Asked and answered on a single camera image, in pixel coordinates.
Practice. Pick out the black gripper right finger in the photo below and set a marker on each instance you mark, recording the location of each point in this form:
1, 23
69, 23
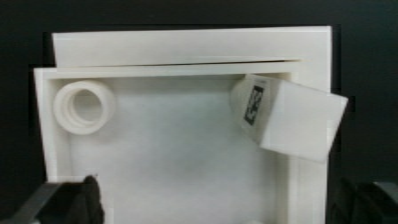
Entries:
365, 203

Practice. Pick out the white square table top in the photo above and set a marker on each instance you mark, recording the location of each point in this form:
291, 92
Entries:
140, 126

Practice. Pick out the white table leg with thread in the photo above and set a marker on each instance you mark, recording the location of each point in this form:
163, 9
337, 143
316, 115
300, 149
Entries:
289, 115

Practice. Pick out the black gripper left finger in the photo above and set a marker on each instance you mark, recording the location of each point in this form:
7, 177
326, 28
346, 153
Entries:
65, 203

